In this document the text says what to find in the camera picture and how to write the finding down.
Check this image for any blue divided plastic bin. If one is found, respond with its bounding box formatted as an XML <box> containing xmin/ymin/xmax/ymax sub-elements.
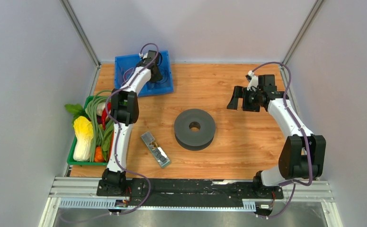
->
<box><xmin>114</xmin><ymin>50</ymin><xmax>174</xmax><ymax>97</ymax></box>

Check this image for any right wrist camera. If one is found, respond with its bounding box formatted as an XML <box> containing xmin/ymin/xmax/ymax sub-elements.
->
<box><xmin>246</xmin><ymin>70</ymin><xmax>259</xmax><ymax>90</ymax></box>

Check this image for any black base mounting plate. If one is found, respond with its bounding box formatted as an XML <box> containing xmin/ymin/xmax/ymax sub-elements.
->
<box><xmin>96</xmin><ymin>178</ymin><xmax>284</xmax><ymax>208</ymax></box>

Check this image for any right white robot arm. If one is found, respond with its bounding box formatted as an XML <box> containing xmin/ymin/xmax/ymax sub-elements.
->
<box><xmin>227</xmin><ymin>73</ymin><xmax>326</xmax><ymax>198</ymax></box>

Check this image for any small orange toy pumpkin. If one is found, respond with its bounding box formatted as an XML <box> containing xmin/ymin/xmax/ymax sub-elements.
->
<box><xmin>94</xmin><ymin>146</ymin><xmax>105</xmax><ymax>163</ymax></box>

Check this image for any toy napa cabbage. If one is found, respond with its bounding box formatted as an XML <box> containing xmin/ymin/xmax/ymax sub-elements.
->
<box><xmin>73</xmin><ymin>116</ymin><xmax>94</xmax><ymax>162</ymax></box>

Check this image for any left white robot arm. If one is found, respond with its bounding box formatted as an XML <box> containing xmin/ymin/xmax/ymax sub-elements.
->
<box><xmin>97</xmin><ymin>50</ymin><xmax>162</xmax><ymax>196</ymax></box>

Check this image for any green vegetable crate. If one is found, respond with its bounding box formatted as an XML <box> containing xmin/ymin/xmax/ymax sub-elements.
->
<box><xmin>65</xmin><ymin>95</ymin><xmax>114</xmax><ymax>166</ymax></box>

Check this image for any red toy chili pepper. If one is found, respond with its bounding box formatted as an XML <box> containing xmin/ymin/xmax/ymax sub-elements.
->
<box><xmin>101</xmin><ymin>103</ymin><xmax>111</xmax><ymax>130</ymax></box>

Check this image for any grey circuit board strip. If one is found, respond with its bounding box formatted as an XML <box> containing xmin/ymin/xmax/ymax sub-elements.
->
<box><xmin>141</xmin><ymin>131</ymin><xmax>171</xmax><ymax>168</ymax></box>

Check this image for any aluminium frame rail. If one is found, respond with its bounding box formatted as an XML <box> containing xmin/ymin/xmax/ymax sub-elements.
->
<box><xmin>41</xmin><ymin>177</ymin><xmax>342</xmax><ymax>227</ymax></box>

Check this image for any white thin cable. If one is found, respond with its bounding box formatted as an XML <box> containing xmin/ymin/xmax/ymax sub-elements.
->
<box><xmin>122</xmin><ymin>67</ymin><xmax>135</xmax><ymax>87</ymax></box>

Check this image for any green toy leafy vegetable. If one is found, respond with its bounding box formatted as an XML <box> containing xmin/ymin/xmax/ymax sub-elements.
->
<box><xmin>64</xmin><ymin>104</ymin><xmax>88</xmax><ymax>124</ymax></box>

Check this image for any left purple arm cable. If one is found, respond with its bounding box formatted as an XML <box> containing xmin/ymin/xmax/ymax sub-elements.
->
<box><xmin>104</xmin><ymin>42</ymin><xmax>161</xmax><ymax>217</ymax></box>

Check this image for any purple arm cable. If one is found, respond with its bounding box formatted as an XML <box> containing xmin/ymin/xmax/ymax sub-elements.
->
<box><xmin>251</xmin><ymin>61</ymin><xmax>314</xmax><ymax>220</ymax></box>
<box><xmin>104</xmin><ymin>42</ymin><xmax>161</xmax><ymax>217</ymax></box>

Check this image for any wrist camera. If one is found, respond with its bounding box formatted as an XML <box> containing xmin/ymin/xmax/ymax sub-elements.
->
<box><xmin>139</xmin><ymin>53</ymin><xmax>148</xmax><ymax>60</ymax></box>
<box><xmin>246</xmin><ymin>70</ymin><xmax>259</xmax><ymax>90</ymax></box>

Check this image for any white toy mushroom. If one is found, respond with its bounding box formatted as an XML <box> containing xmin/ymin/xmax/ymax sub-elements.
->
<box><xmin>96</xmin><ymin>102</ymin><xmax>107</xmax><ymax>116</ymax></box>

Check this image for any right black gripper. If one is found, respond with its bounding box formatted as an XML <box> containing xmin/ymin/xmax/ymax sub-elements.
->
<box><xmin>226</xmin><ymin>86</ymin><xmax>262</xmax><ymax>113</ymax></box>

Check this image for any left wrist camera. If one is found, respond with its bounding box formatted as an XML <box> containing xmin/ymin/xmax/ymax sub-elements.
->
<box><xmin>139</xmin><ymin>53</ymin><xmax>148</xmax><ymax>60</ymax></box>

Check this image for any dark grey cable spool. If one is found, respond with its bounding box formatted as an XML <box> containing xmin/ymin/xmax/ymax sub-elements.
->
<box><xmin>174</xmin><ymin>109</ymin><xmax>216</xmax><ymax>151</ymax></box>

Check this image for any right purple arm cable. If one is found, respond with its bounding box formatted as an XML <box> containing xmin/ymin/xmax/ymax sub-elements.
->
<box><xmin>251</xmin><ymin>61</ymin><xmax>314</xmax><ymax>220</ymax></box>

